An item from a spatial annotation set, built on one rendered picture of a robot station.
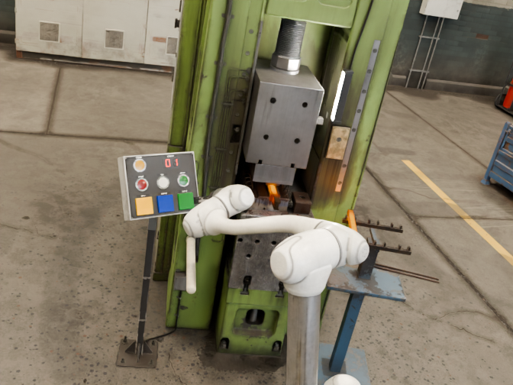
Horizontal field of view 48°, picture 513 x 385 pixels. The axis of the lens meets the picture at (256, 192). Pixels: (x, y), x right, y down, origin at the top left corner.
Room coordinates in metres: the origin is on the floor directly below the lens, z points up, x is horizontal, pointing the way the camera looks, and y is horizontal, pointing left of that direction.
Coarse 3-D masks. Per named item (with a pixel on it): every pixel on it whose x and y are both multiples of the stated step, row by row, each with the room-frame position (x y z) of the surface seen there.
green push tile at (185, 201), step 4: (188, 192) 2.31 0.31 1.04; (180, 196) 2.28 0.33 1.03; (184, 196) 2.30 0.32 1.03; (188, 196) 2.31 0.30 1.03; (192, 196) 2.32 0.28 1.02; (180, 200) 2.28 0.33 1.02; (184, 200) 2.29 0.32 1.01; (188, 200) 2.30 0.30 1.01; (192, 200) 2.31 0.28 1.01; (180, 204) 2.27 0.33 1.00; (184, 204) 2.28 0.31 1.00; (188, 204) 2.29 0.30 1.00; (192, 204) 2.30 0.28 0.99; (180, 208) 2.26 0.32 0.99; (184, 208) 2.27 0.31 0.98; (188, 208) 2.28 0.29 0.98; (192, 208) 2.29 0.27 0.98
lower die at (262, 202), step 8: (248, 184) 2.65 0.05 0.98; (256, 184) 2.65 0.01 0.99; (264, 184) 2.67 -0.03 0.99; (280, 184) 2.70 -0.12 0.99; (256, 192) 2.57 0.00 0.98; (264, 192) 2.57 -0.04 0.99; (280, 192) 2.60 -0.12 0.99; (256, 200) 2.52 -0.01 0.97; (264, 200) 2.53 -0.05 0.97; (280, 200) 2.54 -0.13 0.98; (288, 200) 2.55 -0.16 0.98; (248, 208) 2.51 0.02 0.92; (256, 208) 2.52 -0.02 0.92; (272, 208) 2.53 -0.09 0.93; (280, 208) 2.54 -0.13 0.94
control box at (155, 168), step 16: (128, 160) 2.23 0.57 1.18; (144, 160) 2.27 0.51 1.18; (160, 160) 2.32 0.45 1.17; (192, 160) 2.40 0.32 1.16; (128, 176) 2.20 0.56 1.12; (144, 176) 2.24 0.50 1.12; (160, 176) 2.28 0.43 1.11; (176, 176) 2.32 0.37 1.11; (192, 176) 2.37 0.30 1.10; (128, 192) 2.17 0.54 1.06; (144, 192) 2.21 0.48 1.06; (160, 192) 2.25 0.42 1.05; (176, 192) 2.29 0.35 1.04; (192, 192) 2.33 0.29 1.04; (128, 208) 2.14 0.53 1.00; (176, 208) 2.26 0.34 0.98
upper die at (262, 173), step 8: (256, 168) 2.51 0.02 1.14; (264, 168) 2.52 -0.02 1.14; (272, 168) 2.53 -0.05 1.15; (280, 168) 2.53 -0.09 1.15; (288, 168) 2.54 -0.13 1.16; (256, 176) 2.51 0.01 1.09; (264, 176) 2.52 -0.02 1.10; (272, 176) 2.53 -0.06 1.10; (280, 176) 2.54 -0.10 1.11; (288, 176) 2.54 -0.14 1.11; (288, 184) 2.54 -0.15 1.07
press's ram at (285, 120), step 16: (256, 64) 2.79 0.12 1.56; (256, 80) 2.59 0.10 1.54; (272, 80) 2.55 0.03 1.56; (288, 80) 2.61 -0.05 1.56; (304, 80) 2.66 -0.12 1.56; (256, 96) 2.51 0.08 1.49; (272, 96) 2.51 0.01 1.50; (288, 96) 2.53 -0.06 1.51; (304, 96) 2.54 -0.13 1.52; (320, 96) 2.56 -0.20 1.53; (256, 112) 2.50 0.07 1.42; (272, 112) 2.52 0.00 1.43; (288, 112) 2.53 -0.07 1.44; (304, 112) 2.54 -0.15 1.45; (256, 128) 2.51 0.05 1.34; (272, 128) 2.52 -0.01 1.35; (288, 128) 2.53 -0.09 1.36; (304, 128) 2.55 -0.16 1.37; (256, 144) 2.51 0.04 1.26; (272, 144) 2.52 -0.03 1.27; (288, 144) 2.54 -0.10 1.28; (304, 144) 2.55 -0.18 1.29; (256, 160) 2.51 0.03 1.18; (272, 160) 2.53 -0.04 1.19; (288, 160) 2.54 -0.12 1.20; (304, 160) 2.55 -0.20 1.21
